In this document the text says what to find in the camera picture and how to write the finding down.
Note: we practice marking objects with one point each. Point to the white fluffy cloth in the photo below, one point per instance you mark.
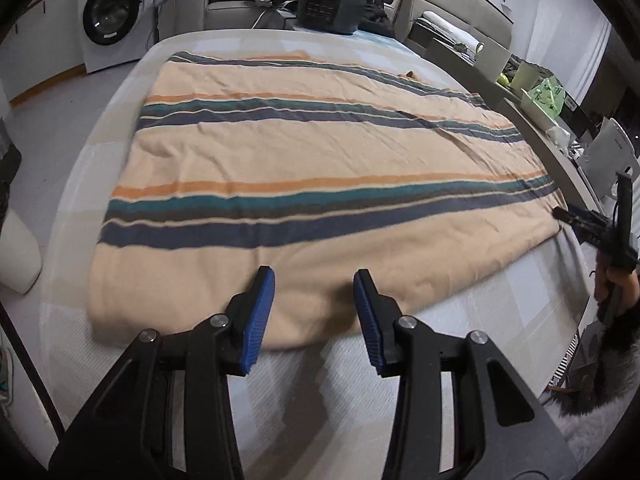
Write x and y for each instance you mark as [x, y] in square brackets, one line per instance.
[600, 430]

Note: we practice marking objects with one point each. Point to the light green container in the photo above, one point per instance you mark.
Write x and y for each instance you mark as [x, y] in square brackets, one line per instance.
[527, 77]

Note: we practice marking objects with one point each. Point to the white tissue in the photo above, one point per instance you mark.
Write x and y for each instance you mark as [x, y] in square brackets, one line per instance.
[557, 135]

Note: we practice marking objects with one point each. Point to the white stand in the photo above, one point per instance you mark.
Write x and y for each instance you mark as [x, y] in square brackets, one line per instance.
[612, 150]

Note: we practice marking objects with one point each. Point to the person's right forearm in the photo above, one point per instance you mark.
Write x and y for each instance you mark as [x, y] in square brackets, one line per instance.
[615, 360]

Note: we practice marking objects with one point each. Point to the grey upright cushion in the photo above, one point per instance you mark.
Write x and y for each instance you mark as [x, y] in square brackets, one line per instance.
[407, 5]

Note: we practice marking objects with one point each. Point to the grey side counter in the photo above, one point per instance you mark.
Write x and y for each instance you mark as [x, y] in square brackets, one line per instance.
[530, 135]

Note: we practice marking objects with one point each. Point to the black electric cooker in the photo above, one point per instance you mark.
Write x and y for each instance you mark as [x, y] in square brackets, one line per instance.
[345, 12]

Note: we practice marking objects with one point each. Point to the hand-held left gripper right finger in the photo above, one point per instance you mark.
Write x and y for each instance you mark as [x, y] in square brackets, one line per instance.
[370, 325]

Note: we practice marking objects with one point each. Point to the person's right hand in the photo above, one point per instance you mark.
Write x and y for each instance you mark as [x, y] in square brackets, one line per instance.
[606, 282]

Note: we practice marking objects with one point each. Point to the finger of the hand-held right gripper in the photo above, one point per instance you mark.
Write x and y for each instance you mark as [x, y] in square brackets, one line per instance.
[590, 236]
[575, 215]

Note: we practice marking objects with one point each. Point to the striped beige shirt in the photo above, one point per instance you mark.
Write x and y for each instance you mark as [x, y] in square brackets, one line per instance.
[300, 160]

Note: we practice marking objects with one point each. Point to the green plastic bag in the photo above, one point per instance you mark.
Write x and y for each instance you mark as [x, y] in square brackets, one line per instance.
[545, 97]

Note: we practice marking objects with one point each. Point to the white washing machine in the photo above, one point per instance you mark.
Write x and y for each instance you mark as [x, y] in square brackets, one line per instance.
[110, 15]

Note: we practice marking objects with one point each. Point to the white box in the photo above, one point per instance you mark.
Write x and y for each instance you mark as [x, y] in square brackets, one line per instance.
[492, 57]

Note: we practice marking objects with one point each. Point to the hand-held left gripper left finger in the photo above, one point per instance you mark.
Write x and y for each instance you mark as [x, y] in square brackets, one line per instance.
[257, 320]

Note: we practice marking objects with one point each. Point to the pale checked tablecloth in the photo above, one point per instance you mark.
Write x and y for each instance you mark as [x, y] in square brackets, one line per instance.
[500, 310]

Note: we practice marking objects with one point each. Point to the grey sofa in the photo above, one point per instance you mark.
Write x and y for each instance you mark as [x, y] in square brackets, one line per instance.
[225, 15]

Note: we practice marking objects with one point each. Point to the white kitchen counter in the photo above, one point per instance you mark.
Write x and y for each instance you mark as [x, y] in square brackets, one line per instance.
[45, 25]

